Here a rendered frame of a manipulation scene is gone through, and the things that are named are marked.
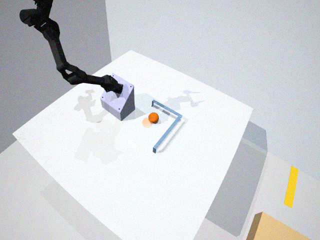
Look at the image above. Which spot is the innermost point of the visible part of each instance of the light blue l-shaped low wall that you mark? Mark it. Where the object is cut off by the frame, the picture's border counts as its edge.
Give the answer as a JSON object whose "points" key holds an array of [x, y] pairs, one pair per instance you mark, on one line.
{"points": [[170, 128]]}

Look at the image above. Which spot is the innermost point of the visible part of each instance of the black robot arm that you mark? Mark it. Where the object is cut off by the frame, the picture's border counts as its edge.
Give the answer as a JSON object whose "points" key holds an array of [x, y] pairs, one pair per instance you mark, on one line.
{"points": [[51, 33]]}

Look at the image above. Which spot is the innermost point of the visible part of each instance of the clear corner wall with blue-grey edges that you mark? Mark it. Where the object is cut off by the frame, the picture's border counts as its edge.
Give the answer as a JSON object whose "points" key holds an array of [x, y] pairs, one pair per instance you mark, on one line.
{"points": [[171, 115]]}

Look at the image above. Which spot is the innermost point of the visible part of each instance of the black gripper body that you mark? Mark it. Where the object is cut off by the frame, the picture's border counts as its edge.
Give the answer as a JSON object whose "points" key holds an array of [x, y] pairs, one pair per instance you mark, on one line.
{"points": [[44, 5]]}

